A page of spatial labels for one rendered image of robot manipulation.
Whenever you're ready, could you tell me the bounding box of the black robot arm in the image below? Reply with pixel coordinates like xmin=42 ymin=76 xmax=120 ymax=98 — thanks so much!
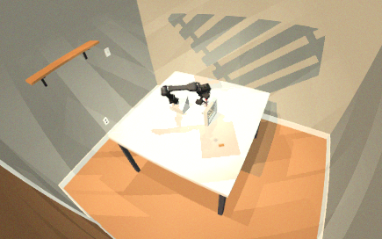
xmin=161 ymin=82 xmax=211 ymax=104

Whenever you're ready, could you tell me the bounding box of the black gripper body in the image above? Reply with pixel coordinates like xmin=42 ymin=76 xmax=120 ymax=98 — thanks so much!
xmin=195 ymin=91 xmax=204 ymax=105

